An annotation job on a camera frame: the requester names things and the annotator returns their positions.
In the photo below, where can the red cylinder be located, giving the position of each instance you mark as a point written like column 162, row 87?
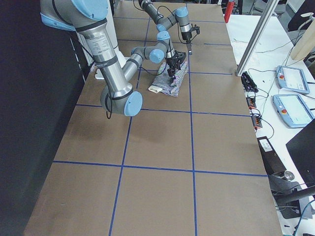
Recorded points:
column 228, row 11

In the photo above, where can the black monitor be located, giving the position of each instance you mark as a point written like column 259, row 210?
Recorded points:
column 301, row 149

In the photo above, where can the orange black connector block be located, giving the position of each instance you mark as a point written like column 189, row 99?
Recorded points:
column 256, row 120

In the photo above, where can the aluminium frame post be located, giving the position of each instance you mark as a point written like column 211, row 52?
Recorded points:
column 258, row 31

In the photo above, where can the black box white label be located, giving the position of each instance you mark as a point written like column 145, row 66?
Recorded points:
column 271, row 160

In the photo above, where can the black clamp tool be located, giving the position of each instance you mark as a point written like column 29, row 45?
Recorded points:
column 248, row 82

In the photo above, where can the far teach pendant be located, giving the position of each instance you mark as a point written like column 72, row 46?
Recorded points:
column 292, row 79

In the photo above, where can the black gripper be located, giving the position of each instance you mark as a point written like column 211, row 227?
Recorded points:
column 172, row 64
column 185, row 36

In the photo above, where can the near teach pendant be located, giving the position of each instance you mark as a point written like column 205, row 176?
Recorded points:
column 293, row 110

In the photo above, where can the teach pendant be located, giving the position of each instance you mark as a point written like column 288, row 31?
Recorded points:
column 293, row 110
column 292, row 79

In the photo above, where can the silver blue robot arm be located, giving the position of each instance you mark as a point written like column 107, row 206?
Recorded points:
column 167, row 17
column 89, row 18

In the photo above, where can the striped polo shirt white collar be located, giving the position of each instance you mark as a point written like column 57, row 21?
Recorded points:
column 166, row 84

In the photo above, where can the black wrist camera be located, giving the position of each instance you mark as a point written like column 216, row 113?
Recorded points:
column 195, row 28
column 180, row 56

